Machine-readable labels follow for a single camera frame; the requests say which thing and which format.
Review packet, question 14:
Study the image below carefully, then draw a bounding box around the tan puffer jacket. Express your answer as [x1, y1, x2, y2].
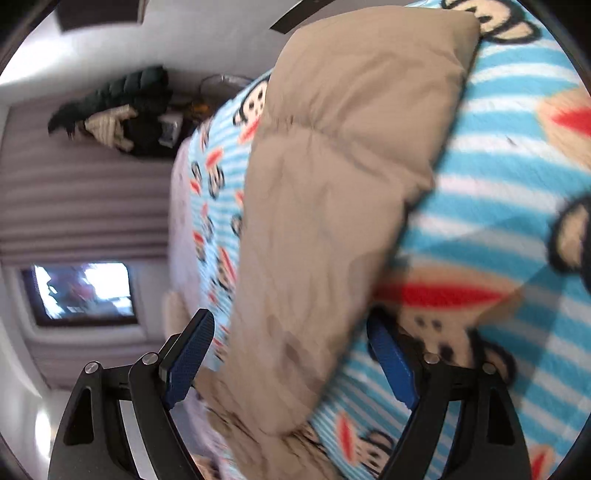
[197, 6, 480, 479]

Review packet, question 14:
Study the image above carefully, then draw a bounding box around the dark clothes pile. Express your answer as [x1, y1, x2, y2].
[47, 66, 194, 159]

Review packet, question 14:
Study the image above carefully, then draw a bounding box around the cream round pillow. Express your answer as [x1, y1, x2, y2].
[162, 290, 190, 338]

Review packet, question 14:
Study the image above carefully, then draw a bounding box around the blue striped monkey blanket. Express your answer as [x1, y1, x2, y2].
[188, 1, 590, 479]

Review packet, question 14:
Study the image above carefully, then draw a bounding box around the grey pleated curtain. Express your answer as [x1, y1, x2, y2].
[1, 97, 173, 266]

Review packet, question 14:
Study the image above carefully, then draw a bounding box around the window with dark frame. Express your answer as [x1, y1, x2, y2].
[20, 262, 138, 328]

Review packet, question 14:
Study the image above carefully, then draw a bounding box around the black wall monitor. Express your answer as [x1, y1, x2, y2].
[270, 0, 334, 34]

